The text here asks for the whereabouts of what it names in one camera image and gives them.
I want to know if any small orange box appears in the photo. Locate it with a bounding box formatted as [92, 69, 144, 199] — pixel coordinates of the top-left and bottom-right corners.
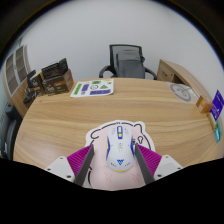
[195, 95, 214, 115]

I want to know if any round grey printed mat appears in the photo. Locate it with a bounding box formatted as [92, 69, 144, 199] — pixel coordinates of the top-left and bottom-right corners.
[169, 82, 194, 103]

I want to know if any black mesh office chair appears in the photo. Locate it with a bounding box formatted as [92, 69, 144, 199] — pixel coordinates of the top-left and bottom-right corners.
[98, 44, 158, 81]

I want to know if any teal card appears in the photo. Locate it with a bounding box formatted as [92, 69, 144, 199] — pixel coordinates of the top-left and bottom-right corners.
[213, 119, 223, 143]

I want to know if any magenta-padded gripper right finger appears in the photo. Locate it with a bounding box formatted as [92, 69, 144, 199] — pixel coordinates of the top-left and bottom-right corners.
[133, 141, 184, 185]

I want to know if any black cardboard box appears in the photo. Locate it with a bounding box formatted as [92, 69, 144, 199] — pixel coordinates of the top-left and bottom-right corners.
[40, 57, 69, 80]

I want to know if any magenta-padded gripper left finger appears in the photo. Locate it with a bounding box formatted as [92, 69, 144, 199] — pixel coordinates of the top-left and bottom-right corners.
[43, 143, 96, 187]

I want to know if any tall brown cardboard box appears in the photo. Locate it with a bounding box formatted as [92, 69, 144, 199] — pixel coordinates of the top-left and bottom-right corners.
[30, 72, 46, 98]

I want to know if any pink pig-shaped mouse pad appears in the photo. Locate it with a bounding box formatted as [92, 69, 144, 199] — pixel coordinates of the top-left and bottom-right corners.
[83, 119, 157, 192]

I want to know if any wide brown cardboard box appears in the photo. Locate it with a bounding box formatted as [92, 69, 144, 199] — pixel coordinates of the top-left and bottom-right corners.
[41, 68, 75, 95]

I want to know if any wooden shelf unit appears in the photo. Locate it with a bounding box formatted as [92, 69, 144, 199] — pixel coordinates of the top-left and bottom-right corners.
[2, 44, 33, 118]

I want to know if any white blue yellow computer mouse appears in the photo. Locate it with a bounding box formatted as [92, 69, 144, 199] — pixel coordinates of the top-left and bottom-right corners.
[105, 125, 136, 173]

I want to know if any purple card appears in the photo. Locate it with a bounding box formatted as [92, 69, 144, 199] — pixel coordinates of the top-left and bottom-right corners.
[210, 89, 224, 122]

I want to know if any wooden side desk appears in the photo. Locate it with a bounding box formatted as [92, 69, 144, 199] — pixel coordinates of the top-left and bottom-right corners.
[156, 59, 214, 101]

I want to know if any white sticker sheet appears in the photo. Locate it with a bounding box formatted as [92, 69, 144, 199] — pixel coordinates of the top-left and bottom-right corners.
[69, 78, 115, 98]

